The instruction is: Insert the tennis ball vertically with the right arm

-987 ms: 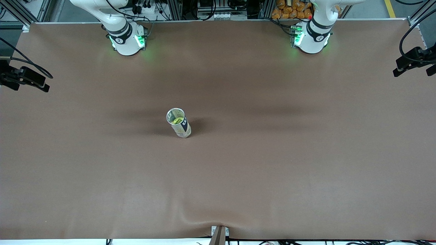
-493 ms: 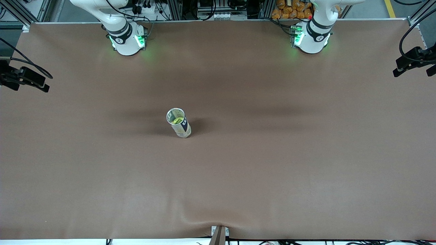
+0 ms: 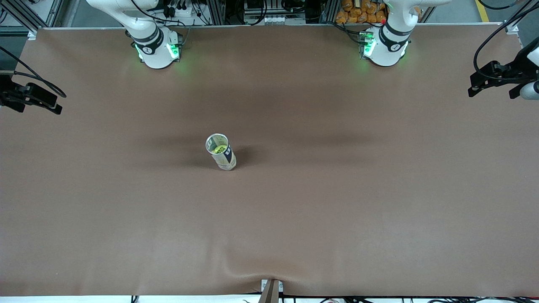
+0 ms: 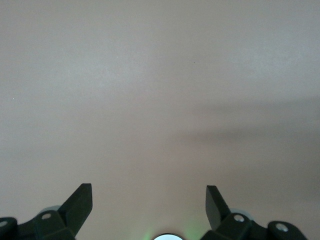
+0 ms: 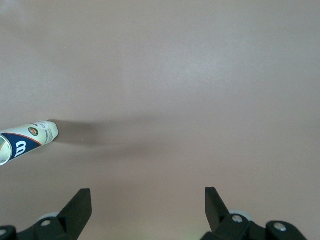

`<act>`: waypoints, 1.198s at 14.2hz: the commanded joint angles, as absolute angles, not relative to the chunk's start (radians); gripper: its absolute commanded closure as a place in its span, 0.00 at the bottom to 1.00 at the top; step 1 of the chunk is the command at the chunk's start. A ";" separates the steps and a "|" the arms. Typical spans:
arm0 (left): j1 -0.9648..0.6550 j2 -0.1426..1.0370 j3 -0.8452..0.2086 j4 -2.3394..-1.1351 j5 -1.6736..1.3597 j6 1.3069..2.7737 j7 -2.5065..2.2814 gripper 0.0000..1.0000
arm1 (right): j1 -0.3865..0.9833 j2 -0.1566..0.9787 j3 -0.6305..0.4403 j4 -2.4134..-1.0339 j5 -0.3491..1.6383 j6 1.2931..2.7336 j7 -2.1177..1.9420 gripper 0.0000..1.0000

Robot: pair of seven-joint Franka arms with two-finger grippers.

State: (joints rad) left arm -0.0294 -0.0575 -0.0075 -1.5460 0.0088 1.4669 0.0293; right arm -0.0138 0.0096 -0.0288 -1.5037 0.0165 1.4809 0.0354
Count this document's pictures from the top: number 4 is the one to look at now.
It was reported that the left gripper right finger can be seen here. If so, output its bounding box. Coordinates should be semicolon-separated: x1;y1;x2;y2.
199;184;309;240

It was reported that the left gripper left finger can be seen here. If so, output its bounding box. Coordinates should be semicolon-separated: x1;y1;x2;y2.
0;183;93;240

